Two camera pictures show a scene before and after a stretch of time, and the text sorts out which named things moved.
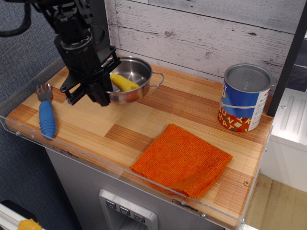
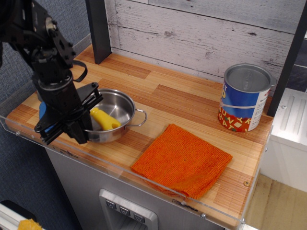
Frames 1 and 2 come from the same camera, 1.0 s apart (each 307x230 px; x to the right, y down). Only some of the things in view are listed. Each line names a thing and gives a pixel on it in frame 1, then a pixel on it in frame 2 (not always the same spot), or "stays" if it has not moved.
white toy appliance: [284, 156] stays
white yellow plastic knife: [123, 84] -> [107, 122]
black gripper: [85, 63] -> [67, 109]
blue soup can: [245, 91] stays
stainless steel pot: [131, 79] -> [118, 105]
